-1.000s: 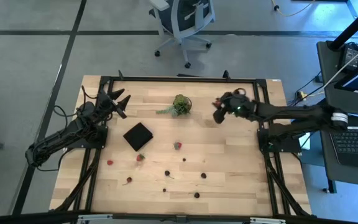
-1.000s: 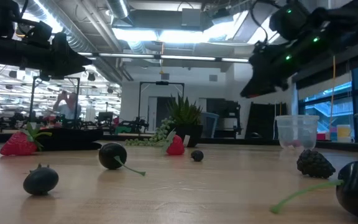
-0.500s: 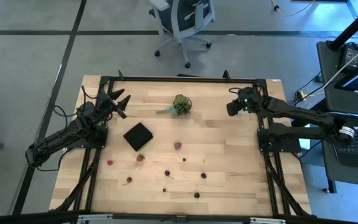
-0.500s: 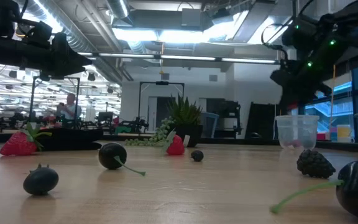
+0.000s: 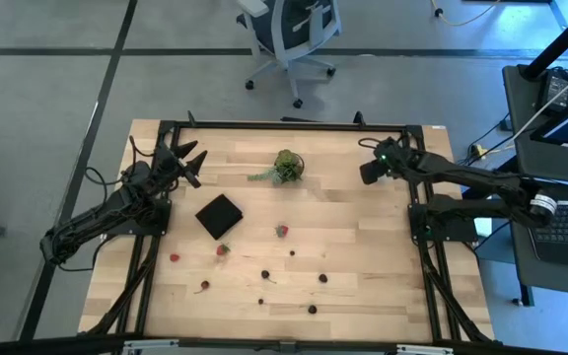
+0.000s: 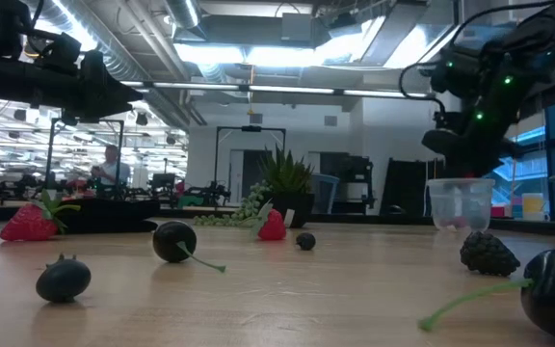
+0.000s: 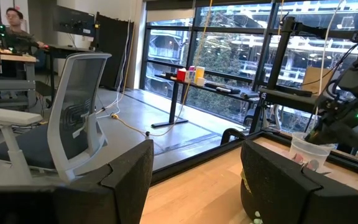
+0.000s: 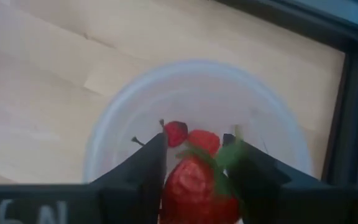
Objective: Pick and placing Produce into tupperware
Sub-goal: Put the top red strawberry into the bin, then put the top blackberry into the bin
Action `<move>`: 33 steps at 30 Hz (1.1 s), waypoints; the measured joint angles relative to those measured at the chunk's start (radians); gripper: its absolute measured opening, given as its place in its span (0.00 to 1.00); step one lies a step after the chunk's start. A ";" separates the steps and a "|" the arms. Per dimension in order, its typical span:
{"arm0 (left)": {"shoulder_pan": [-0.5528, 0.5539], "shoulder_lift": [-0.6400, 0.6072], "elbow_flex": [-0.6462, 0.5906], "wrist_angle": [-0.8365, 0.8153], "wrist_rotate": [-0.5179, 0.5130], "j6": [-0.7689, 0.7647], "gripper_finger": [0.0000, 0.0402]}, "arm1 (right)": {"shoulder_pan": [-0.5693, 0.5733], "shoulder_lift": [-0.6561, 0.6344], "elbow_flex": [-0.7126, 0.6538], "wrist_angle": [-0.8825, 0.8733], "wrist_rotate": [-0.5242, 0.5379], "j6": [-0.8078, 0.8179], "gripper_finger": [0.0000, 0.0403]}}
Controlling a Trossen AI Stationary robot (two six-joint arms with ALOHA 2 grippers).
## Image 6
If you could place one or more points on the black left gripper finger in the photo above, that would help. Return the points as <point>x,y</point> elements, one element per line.
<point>121,94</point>

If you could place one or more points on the blackberry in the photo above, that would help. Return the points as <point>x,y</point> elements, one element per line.
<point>487,253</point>

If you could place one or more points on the red strawberry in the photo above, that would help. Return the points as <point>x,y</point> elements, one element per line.
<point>29,224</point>
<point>273,227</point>

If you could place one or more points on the dark blueberry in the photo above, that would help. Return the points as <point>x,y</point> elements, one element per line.
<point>63,280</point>
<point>306,241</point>

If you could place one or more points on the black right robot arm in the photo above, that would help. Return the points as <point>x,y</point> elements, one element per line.
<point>537,38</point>

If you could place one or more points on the black background robot arm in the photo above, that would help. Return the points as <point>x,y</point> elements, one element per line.
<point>217,193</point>

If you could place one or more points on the pink box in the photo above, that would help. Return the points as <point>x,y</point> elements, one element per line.
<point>497,212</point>

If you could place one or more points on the black leaning panels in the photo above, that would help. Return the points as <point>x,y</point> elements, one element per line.
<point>405,188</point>

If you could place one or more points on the yellow plastic container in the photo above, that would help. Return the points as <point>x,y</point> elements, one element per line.
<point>533,207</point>

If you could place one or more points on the person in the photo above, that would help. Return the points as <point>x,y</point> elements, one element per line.
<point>113,171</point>

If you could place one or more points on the black shelf cabinet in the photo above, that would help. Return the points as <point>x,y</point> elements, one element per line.
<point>357,183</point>

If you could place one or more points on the black folded cloth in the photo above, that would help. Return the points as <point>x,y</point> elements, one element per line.
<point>109,214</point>

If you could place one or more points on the blue plastic bin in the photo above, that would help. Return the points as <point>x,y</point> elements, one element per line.
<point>325,193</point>

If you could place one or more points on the long ceiling light strip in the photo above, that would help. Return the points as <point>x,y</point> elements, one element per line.
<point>287,90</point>

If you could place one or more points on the potted green succulent plant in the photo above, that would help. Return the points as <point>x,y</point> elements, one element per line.
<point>287,178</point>

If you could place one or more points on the black background robot frame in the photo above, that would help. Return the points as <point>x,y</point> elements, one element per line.
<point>251,128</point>
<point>87,120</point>

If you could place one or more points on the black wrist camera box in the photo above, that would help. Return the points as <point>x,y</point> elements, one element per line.
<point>63,50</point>

